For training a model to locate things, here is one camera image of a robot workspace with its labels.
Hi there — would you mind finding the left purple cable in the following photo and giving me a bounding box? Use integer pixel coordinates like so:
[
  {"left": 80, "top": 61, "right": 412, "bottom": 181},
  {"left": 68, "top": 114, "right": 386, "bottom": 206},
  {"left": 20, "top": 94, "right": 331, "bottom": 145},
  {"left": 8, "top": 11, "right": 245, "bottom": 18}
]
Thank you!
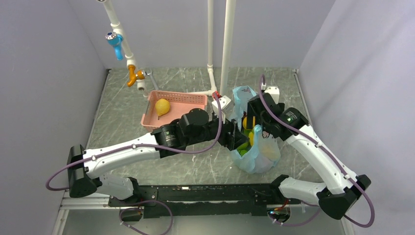
[{"left": 45, "top": 92, "right": 224, "bottom": 235}]

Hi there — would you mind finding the purple cable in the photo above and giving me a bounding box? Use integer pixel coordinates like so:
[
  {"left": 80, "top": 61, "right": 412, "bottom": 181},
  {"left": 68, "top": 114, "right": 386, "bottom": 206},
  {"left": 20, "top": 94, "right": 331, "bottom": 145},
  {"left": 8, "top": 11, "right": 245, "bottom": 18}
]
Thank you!
[
  {"left": 45, "top": 92, "right": 224, "bottom": 235},
  {"left": 258, "top": 74, "right": 376, "bottom": 228}
]

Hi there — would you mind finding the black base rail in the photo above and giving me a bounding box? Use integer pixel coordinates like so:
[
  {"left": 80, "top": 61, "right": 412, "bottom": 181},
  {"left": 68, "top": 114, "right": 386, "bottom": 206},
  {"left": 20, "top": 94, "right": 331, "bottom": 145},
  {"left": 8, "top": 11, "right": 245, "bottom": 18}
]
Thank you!
[{"left": 108, "top": 183, "right": 305, "bottom": 218}]

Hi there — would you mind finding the blue plastic faucet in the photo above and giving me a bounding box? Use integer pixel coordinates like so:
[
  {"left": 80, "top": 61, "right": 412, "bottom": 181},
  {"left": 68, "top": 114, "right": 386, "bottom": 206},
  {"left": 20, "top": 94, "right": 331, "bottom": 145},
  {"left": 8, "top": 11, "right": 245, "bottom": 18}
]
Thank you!
[{"left": 105, "top": 31, "right": 124, "bottom": 61}]

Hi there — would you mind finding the green fake lime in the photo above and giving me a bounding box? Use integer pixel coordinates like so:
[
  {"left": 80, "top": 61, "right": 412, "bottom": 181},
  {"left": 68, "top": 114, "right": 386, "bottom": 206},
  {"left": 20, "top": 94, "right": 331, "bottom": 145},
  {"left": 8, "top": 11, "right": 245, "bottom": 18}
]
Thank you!
[{"left": 237, "top": 130, "right": 251, "bottom": 156}]

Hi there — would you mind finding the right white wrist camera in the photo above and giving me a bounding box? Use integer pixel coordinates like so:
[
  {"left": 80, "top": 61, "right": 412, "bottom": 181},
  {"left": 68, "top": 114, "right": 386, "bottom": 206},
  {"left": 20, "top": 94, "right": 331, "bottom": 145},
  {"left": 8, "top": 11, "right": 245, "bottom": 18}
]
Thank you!
[{"left": 260, "top": 84, "right": 280, "bottom": 104}]

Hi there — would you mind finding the orange plastic faucet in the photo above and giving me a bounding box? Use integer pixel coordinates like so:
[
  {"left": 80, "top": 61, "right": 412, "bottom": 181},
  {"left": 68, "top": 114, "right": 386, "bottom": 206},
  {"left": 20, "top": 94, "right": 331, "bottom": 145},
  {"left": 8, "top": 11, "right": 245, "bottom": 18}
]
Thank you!
[{"left": 127, "top": 65, "right": 145, "bottom": 87}]

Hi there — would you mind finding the silver wrench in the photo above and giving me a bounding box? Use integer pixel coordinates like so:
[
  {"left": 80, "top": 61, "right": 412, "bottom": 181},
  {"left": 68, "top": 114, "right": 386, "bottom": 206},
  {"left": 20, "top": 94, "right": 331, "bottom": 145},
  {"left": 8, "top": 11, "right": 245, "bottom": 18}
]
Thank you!
[{"left": 145, "top": 69, "right": 159, "bottom": 90}]

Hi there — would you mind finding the yellow fake pear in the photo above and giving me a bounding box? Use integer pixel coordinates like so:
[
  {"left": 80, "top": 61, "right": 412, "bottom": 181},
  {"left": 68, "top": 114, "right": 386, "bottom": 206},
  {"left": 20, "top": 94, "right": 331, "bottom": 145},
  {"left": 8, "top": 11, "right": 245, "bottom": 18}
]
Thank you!
[{"left": 154, "top": 98, "right": 170, "bottom": 117}]

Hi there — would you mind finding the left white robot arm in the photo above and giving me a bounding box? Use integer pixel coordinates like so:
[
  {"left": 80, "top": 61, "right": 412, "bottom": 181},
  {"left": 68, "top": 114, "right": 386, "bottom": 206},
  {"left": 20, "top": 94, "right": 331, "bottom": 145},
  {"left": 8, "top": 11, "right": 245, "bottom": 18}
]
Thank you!
[{"left": 68, "top": 108, "right": 249, "bottom": 206}]

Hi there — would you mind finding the white pvc pipe frame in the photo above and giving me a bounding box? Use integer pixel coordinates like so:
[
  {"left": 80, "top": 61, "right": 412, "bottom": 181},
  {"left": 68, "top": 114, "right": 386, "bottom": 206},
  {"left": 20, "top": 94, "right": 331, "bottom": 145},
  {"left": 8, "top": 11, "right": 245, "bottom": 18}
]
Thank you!
[{"left": 97, "top": 0, "right": 237, "bottom": 98}]

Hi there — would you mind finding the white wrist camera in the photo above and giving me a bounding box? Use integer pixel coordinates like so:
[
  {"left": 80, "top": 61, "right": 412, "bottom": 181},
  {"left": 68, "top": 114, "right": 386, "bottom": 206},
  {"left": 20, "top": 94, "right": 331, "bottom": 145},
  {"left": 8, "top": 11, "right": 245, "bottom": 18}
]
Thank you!
[
  {"left": 211, "top": 91, "right": 234, "bottom": 124},
  {"left": 260, "top": 84, "right": 280, "bottom": 104}
]

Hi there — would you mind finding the yellow fake banana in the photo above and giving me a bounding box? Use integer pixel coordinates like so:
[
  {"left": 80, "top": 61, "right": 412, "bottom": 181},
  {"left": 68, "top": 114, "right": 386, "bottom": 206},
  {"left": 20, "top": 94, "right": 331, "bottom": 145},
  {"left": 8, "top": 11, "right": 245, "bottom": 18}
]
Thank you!
[{"left": 248, "top": 130, "right": 254, "bottom": 147}]

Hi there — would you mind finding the light blue plastic bag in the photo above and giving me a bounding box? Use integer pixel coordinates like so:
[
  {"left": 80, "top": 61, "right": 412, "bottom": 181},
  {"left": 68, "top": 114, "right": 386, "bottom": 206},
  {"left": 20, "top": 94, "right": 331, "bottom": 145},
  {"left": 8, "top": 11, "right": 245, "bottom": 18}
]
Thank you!
[{"left": 231, "top": 86, "right": 281, "bottom": 174}]

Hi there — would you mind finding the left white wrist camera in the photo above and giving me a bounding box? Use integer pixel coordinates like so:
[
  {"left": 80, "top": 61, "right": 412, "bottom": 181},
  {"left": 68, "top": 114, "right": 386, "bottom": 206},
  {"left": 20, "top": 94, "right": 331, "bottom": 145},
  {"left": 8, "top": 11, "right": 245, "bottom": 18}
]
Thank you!
[{"left": 211, "top": 91, "right": 234, "bottom": 124}]

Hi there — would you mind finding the pink plastic basket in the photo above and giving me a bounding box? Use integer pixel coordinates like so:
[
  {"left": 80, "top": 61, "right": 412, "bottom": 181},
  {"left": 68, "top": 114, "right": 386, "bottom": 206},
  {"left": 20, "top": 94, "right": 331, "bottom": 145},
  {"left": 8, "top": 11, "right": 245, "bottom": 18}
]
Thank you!
[{"left": 141, "top": 91, "right": 208, "bottom": 132}]

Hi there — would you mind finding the yellow fake lemon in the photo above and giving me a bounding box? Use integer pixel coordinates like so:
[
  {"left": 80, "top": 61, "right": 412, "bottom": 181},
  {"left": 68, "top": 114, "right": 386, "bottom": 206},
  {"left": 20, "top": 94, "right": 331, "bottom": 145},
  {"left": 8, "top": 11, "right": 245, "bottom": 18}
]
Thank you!
[{"left": 242, "top": 117, "right": 256, "bottom": 130}]

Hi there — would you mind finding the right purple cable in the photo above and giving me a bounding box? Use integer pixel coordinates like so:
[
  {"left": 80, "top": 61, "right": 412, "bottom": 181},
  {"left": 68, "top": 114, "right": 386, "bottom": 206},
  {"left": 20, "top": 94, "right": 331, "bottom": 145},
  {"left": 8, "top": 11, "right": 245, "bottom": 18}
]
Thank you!
[{"left": 258, "top": 74, "right": 376, "bottom": 228}]

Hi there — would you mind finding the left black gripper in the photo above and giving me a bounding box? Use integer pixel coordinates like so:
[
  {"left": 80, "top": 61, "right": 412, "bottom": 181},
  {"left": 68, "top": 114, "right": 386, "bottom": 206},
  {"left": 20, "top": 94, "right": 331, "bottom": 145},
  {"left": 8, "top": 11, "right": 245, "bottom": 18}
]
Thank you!
[{"left": 186, "top": 111, "right": 250, "bottom": 151}]

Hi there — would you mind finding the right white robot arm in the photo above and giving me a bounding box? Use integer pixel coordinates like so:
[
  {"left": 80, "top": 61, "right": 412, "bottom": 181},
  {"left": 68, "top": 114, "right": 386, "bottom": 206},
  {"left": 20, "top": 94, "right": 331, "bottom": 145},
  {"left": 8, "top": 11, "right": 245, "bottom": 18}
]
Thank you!
[{"left": 247, "top": 92, "right": 371, "bottom": 220}]

